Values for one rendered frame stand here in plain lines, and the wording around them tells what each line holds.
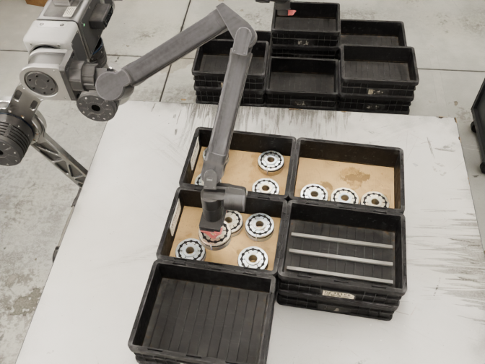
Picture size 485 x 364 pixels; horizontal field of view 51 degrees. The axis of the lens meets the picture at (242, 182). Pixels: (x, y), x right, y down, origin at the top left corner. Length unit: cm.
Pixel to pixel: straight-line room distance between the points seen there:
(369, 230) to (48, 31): 122
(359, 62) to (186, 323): 190
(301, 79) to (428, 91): 102
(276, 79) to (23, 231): 169
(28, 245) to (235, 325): 165
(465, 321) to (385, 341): 29
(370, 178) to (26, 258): 188
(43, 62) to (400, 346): 140
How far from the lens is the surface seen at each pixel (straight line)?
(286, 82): 303
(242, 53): 134
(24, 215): 316
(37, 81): 152
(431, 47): 409
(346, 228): 185
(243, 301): 169
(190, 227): 184
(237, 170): 198
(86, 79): 146
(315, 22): 331
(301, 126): 232
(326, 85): 302
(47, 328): 194
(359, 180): 198
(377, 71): 300
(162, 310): 170
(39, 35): 156
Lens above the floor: 236
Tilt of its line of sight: 52 degrees down
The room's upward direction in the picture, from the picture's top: 3 degrees counter-clockwise
